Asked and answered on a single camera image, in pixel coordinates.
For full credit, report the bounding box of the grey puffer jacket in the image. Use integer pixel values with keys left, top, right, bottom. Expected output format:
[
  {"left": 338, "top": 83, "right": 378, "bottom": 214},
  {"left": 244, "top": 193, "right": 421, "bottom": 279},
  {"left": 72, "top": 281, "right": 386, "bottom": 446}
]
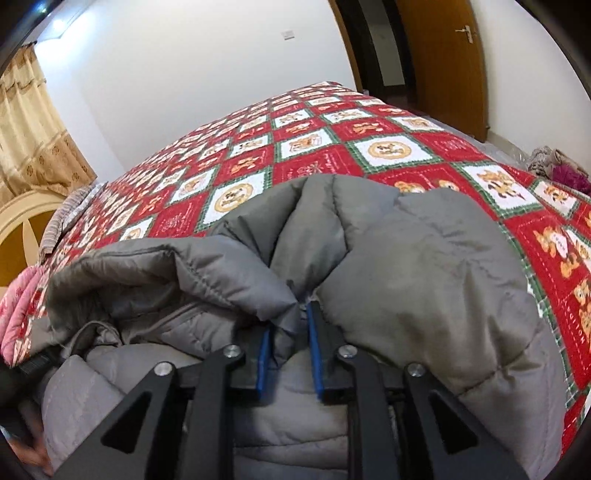
[{"left": 34, "top": 175, "right": 565, "bottom": 479}]

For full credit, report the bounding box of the clothes pile on floor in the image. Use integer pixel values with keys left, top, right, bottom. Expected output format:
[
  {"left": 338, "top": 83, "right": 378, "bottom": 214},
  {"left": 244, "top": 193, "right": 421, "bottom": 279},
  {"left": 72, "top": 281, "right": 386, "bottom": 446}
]
[{"left": 527, "top": 146, "right": 590, "bottom": 195}]

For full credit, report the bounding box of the person's left hand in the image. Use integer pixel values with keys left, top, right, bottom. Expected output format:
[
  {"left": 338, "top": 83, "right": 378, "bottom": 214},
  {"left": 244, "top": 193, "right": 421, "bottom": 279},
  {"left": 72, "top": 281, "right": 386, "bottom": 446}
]
[{"left": 1, "top": 402, "right": 53, "bottom": 478}]

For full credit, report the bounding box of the pink folded blanket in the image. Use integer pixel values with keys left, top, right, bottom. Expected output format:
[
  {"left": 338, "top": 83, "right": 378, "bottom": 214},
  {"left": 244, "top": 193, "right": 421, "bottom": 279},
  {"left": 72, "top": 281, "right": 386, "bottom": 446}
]
[{"left": 1, "top": 265, "right": 44, "bottom": 366}]

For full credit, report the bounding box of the cream round headboard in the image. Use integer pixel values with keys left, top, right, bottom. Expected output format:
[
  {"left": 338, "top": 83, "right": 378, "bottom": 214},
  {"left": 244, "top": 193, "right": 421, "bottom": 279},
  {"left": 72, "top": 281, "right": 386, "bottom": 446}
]
[{"left": 0, "top": 191, "right": 65, "bottom": 294}]

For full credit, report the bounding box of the grey striped pillow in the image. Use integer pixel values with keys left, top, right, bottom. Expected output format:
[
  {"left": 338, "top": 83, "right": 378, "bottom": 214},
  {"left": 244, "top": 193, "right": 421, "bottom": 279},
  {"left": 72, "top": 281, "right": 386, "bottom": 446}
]
[{"left": 38, "top": 182, "right": 106, "bottom": 263}]

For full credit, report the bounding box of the beige curtain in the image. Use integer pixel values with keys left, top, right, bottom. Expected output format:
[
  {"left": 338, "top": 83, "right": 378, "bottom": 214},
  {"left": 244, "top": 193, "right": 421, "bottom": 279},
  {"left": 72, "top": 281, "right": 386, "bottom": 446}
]
[{"left": 0, "top": 44, "right": 97, "bottom": 205}]

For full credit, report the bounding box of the red patterned bed quilt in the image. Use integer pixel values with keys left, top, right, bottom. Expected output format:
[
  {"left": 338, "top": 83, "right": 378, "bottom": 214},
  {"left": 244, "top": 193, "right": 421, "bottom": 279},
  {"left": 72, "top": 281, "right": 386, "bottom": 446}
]
[{"left": 0, "top": 80, "right": 591, "bottom": 455}]

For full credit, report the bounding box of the brown wooden door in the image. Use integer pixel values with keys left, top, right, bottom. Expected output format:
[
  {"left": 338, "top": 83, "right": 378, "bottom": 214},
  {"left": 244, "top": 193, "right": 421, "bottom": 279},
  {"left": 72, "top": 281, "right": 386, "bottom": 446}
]
[{"left": 329, "top": 1, "right": 489, "bottom": 142}]

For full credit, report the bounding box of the white wall switch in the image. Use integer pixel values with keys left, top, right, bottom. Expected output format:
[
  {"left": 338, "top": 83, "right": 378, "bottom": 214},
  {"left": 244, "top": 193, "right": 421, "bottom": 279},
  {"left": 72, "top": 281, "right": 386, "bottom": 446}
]
[{"left": 281, "top": 30, "right": 296, "bottom": 40}]

